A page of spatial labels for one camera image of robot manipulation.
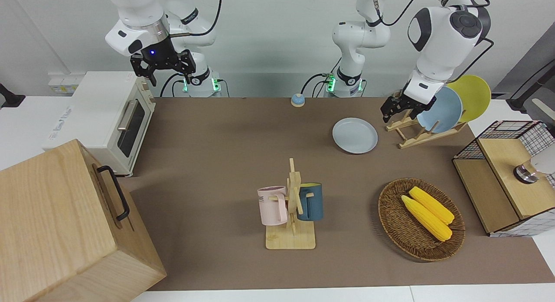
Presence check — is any black clamp stand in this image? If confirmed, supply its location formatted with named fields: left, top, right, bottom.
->
left=0, top=83, right=26, bottom=108

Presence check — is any yellow plate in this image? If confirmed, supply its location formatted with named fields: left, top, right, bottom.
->
left=447, top=75, right=492, bottom=123

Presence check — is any black cabinet handle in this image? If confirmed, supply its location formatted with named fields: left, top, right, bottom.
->
left=96, top=165, right=131, bottom=221

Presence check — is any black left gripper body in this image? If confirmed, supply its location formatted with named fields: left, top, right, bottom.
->
left=382, top=90, right=437, bottom=120

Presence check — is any wooden mug rack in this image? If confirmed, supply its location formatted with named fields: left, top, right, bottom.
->
left=265, top=158, right=316, bottom=250

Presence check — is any yellow corn cob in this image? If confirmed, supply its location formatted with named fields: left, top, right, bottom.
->
left=401, top=195, right=453, bottom=242
left=409, top=186, right=455, bottom=225

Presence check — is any gray plate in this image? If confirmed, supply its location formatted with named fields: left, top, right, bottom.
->
left=333, top=117, right=378, bottom=154

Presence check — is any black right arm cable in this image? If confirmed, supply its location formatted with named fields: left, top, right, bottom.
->
left=171, top=0, right=223, bottom=37

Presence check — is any black base cable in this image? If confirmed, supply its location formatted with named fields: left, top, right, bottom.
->
left=301, top=57, right=341, bottom=98
left=160, top=73, right=188, bottom=97

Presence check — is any wooden cabinet box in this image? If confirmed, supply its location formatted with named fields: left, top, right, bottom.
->
left=0, top=139, right=167, bottom=302

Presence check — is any brown table mat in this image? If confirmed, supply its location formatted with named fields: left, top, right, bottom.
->
left=128, top=96, right=555, bottom=292

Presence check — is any brown wicker basket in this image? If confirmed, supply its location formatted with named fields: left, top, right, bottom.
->
left=378, top=178, right=466, bottom=262

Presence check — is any light blue plate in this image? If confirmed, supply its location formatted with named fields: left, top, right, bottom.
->
left=416, top=86, right=463, bottom=133

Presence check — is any white toaster oven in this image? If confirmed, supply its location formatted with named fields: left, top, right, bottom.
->
left=42, top=71, right=156, bottom=177

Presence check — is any wooden plate rack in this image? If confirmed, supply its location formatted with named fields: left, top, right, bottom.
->
left=386, top=109, right=468, bottom=149

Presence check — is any pink mug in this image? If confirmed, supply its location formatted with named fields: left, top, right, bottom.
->
left=258, top=186, right=289, bottom=226

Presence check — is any dark blue mug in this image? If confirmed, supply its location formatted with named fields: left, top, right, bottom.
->
left=297, top=183, right=324, bottom=221

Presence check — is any wire and wood shelf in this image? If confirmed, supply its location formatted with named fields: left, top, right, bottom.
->
left=452, top=120, right=555, bottom=237

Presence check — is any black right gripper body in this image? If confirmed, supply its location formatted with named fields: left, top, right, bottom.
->
left=130, top=45, right=196, bottom=81

